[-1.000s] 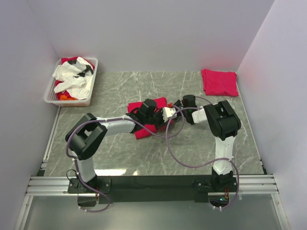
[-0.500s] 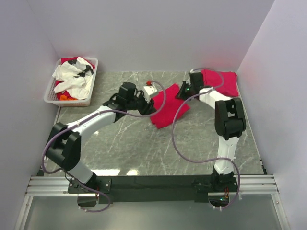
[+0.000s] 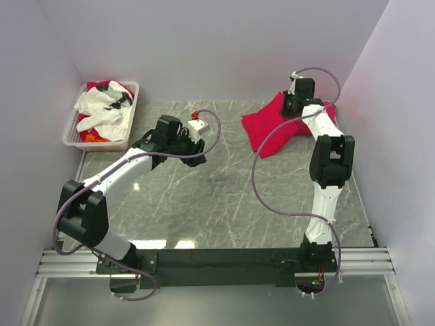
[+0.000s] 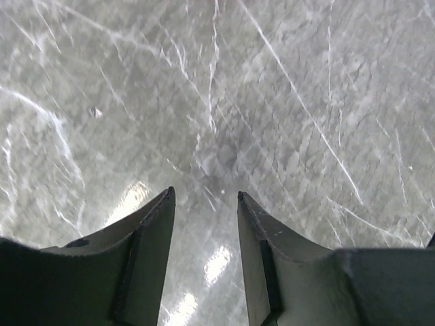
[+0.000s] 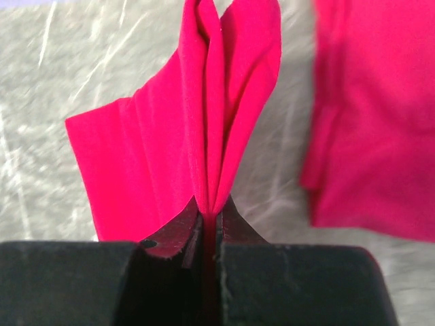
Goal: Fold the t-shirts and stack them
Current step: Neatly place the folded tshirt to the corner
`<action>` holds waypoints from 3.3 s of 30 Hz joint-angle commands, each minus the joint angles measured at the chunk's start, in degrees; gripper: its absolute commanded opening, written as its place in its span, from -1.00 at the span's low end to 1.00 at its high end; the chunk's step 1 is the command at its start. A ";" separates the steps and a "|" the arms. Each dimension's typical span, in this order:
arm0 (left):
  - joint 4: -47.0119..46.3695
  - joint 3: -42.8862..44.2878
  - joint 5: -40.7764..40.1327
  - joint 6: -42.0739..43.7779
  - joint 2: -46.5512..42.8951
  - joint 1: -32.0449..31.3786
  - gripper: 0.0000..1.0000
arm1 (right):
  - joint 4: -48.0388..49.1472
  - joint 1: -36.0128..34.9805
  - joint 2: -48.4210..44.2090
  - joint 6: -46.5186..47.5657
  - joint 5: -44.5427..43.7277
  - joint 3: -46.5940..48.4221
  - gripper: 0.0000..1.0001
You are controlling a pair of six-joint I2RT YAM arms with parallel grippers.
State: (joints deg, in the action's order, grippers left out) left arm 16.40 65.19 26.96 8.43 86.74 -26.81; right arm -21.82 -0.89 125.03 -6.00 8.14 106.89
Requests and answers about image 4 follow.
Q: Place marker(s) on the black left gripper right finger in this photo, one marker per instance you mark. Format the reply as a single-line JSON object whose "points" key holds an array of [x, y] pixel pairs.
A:
{"points": [[290, 280]]}

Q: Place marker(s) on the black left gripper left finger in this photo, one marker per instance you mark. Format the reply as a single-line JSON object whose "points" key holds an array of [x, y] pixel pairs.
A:
{"points": [[114, 276]]}

